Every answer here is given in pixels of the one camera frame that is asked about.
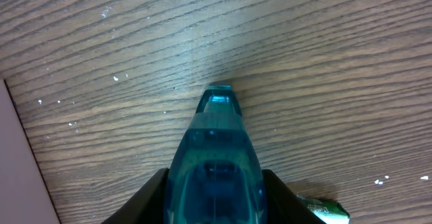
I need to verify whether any green white soap packet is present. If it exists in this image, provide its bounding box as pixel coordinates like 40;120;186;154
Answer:
297;194;350;224

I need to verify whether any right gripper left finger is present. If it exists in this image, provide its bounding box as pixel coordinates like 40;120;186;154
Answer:
102;168;169;224

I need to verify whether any blue mouthwash bottle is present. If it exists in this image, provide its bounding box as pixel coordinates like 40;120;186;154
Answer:
164;85;267;223

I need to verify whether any white cardboard box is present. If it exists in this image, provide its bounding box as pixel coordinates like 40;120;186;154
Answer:
1;80;59;224

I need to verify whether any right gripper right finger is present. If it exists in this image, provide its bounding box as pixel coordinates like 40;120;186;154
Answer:
262;169;325;224

